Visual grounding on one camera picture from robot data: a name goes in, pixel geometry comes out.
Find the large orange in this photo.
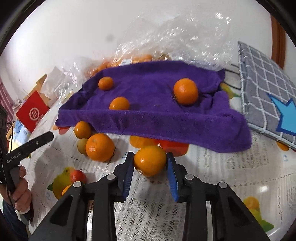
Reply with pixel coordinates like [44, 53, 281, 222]
[85, 133, 115, 162]
[173, 78, 199, 105]

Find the white plastic bag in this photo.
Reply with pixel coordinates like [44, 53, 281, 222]
[40, 66, 66, 99]

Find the brown wooden door frame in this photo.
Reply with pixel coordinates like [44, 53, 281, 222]
[270, 15, 286, 69]

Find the grey checked cushion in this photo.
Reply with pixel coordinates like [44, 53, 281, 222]
[238, 42, 295, 149]

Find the large clear plastic bag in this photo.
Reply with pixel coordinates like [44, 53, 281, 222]
[114, 6, 233, 71]

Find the small orange towel front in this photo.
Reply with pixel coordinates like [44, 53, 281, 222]
[109, 96, 130, 110]

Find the clear bag of small oranges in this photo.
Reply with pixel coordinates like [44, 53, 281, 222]
[84, 54, 154, 79]

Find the left hand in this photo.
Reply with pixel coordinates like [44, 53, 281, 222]
[11, 166, 32, 212]

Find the red paper box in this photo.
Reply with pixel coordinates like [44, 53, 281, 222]
[16, 91, 49, 133]

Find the purple towel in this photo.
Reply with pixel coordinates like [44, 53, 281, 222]
[55, 61, 252, 153]

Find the small orange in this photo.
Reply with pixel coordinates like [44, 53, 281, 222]
[98, 76, 114, 91]
[74, 121, 92, 139]

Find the greenish yellow kumquat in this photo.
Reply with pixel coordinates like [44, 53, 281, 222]
[77, 138, 88, 155]

